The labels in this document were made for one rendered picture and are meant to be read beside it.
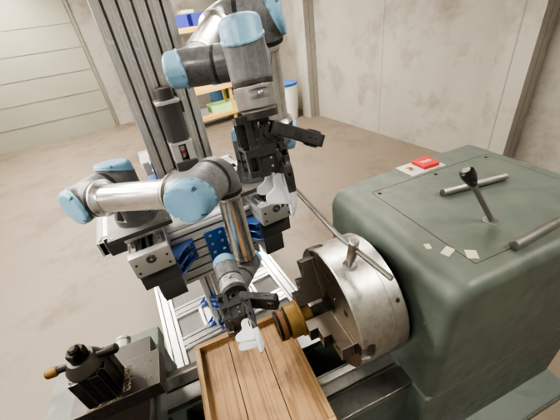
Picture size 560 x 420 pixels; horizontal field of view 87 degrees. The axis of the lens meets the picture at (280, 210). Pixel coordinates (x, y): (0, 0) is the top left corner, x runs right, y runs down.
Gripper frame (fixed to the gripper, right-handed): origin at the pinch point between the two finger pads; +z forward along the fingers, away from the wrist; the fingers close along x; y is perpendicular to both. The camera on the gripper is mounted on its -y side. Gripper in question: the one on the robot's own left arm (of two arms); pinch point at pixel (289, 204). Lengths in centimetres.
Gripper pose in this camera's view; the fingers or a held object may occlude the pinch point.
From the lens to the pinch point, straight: 62.8
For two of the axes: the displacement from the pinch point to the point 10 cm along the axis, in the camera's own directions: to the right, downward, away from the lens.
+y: -9.2, 3.0, -2.4
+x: 3.3, 2.9, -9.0
